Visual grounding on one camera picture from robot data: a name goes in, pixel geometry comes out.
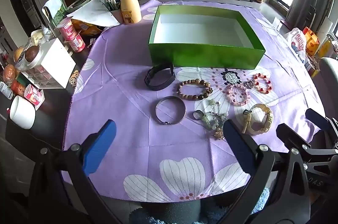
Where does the white red-print plastic bag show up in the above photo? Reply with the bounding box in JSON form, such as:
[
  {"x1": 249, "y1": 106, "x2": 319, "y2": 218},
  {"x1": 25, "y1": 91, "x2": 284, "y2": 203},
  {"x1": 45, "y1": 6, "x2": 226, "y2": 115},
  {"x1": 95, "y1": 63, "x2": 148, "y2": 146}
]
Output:
[{"x1": 284, "y1": 28, "x2": 308, "y2": 60}]

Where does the black strap bracelet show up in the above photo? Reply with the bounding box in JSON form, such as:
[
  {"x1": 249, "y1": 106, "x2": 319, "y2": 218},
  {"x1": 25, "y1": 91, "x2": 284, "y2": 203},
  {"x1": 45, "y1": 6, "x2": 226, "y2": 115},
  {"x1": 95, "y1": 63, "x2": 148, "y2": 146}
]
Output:
[{"x1": 144, "y1": 63, "x2": 175, "y2": 91}]

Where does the pale pink bead bracelet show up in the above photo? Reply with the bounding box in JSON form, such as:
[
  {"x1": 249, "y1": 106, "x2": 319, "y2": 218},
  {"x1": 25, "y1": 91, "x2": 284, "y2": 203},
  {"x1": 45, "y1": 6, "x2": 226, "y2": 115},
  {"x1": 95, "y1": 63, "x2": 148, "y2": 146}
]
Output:
[{"x1": 225, "y1": 84, "x2": 251, "y2": 107}]

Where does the purple floral cloth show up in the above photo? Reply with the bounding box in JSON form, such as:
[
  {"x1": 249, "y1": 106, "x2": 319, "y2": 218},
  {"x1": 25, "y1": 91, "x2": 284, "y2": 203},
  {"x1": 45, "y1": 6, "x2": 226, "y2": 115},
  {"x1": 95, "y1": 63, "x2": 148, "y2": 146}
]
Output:
[{"x1": 62, "y1": 0, "x2": 321, "y2": 202}]

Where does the orange snack bag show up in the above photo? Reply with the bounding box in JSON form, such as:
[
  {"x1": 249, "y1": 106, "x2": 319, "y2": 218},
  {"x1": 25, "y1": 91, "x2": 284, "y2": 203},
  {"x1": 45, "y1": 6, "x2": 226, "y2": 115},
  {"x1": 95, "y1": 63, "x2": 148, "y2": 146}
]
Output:
[{"x1": 71, "y1": 19, "x2": 105, "y2": 37}]

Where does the dark grey cloth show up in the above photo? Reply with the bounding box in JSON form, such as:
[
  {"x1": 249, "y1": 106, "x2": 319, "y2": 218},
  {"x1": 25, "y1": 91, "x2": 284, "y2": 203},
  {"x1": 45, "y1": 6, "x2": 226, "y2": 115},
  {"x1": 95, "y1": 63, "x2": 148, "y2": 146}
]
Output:
[{"x1": 141, "y1": 199, "x2": 202, "y2": 224}]

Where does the green bead necklace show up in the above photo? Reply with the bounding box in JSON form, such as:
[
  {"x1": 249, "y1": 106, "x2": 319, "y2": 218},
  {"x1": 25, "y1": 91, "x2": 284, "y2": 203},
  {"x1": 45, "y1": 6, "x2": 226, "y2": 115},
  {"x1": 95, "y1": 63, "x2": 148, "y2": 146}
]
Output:
[{"x1": 202, "y1": 99, "x2": 229, "y2": 131}]

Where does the red and pink bead bracelet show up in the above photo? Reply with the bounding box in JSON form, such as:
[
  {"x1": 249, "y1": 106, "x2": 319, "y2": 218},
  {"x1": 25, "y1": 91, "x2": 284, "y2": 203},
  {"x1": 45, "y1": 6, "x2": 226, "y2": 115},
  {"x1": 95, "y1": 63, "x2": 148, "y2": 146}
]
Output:
[{"x1": 253, "y1": 73, "x2": 272, "y2": 94}]

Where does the yellow bear bottle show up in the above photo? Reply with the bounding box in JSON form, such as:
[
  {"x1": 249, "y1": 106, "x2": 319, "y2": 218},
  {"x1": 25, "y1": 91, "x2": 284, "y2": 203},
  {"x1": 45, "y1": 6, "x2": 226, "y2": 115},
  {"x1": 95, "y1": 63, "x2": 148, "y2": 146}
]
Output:
[{"x1": 117, "y1": 0, "x2": 142, "y2": 24}]

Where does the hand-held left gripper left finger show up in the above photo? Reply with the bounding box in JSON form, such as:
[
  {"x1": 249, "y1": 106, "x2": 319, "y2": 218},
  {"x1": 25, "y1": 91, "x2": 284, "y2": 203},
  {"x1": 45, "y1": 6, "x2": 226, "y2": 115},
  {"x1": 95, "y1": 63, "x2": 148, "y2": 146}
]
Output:
[{"x1": 26, "y1": 120, "x2": 124, "y2": 224}]

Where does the white mug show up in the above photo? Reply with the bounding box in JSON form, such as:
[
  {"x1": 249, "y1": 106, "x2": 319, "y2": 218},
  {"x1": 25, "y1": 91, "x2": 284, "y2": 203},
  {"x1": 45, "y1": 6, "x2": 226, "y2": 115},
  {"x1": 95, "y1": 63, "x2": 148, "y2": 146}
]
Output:
[{"x1": 9, "y1": 95, "x2": 36, "y2": 130}]

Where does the gold pendant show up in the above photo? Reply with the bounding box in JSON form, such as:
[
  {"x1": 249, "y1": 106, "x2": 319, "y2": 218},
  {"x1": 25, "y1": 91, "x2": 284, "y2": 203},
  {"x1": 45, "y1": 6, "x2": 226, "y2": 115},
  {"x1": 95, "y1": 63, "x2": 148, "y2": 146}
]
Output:
[{"x1": 213, "y1": 127, "x2": 225, "y2": 140}]

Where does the green and white carton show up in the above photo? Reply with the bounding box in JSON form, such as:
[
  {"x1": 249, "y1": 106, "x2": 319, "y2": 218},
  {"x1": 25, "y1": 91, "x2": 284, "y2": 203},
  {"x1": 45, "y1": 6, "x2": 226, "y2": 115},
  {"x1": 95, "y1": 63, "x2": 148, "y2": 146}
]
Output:
[{"x1": 42, "y1": 0, "x2": 69, "y2": 29}]

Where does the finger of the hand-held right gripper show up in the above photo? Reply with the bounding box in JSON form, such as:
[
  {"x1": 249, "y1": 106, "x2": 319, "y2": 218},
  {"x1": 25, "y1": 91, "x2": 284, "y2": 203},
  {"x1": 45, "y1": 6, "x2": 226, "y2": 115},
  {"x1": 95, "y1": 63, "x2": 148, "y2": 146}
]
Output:
[
  {"x1": 276, "y1": 124, "x2": 338, "y2": 161},
  {"x1": 306, "y1": 108, "x2": 338, "y2": 140}
]

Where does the grey chair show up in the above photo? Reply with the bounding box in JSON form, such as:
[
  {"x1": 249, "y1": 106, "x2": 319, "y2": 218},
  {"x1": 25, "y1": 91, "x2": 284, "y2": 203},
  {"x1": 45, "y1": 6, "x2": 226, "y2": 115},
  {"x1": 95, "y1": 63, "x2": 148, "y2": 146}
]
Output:
[{"x1": 318, "y1": 57, "x2": 338, "y2": 113}]

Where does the ornate black white brooch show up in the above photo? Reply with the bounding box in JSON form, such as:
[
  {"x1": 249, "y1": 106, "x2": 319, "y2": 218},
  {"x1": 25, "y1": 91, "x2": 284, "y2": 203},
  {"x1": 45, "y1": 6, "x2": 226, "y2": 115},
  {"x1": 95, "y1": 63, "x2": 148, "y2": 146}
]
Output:
[{"x1": 223, "y1": 71, "x2": 241, "y2": 85}]

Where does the white drawer organizer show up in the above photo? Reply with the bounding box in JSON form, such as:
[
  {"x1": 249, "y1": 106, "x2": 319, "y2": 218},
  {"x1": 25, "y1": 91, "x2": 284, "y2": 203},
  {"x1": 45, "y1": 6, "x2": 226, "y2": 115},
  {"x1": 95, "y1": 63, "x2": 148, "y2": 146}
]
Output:
[{"x1": 20, "y1": 37, "x2": 77, "y2": 89}]

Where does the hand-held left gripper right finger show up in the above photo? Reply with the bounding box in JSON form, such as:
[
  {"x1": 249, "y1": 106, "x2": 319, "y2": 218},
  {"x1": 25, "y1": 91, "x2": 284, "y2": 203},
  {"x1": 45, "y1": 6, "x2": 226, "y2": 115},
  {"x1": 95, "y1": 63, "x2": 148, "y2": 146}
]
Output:
[{"x1": 222, "y1": 120, "x2": 312, "y2": 224}]

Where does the cream chunky bracelet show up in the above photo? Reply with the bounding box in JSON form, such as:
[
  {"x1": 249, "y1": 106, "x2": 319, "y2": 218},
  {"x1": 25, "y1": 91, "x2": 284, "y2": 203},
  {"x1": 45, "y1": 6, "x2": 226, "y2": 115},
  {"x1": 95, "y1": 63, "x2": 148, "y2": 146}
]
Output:
[{"x1": 242, "y1": 104, "x2": 274, "y2": 136}]

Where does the orange paper bag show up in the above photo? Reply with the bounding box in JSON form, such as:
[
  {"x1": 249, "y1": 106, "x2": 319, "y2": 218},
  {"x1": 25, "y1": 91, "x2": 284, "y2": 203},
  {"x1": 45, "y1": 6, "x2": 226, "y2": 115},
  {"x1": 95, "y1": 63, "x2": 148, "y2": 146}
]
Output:
[{"x1": 302, "y1": 26, "x2": 320, "y2": 55}]

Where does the silver bangle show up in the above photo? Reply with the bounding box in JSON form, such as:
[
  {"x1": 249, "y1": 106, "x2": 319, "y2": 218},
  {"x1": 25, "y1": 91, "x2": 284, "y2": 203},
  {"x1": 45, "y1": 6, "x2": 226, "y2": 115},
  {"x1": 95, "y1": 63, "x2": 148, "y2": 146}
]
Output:
[{"x1": 155, "y1": 96, "x2": 187, "y2": 125}]

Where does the green cardboard box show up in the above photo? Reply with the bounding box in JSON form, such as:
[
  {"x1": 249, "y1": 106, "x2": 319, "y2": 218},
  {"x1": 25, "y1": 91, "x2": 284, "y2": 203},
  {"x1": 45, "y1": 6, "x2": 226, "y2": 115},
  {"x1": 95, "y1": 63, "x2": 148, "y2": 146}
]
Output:
[{"x1": 148, "y1": 4, "x2": 266, "y2": 69}]

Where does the white paper sheet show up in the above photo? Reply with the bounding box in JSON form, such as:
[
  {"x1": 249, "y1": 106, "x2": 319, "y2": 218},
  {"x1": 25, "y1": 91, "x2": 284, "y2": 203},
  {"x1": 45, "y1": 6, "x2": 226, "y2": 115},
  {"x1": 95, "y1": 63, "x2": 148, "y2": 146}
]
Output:
[{"x1": 66, "y1": 0, "x2": 120, "y2": 27}]

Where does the brown wooden bead bracelet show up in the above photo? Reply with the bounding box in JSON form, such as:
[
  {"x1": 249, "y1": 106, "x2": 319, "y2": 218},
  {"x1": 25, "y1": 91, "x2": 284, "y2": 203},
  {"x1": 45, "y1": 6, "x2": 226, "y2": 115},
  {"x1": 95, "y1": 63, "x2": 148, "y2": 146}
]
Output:
[{"x1": 176, "y1": 78, "x2": 213, "y2": 101}]

